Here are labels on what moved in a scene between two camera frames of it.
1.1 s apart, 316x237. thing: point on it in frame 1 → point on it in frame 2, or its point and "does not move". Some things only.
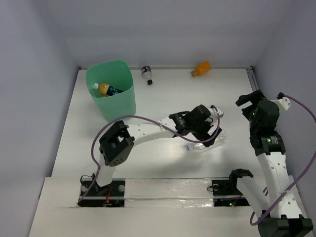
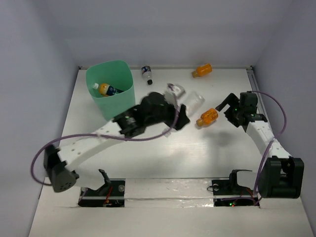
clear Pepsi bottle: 146,73 does not move
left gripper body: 204,135 → 178,118
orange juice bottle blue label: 106,89 does not move
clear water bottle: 220,138 → 193,100
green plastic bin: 117,74 does not move
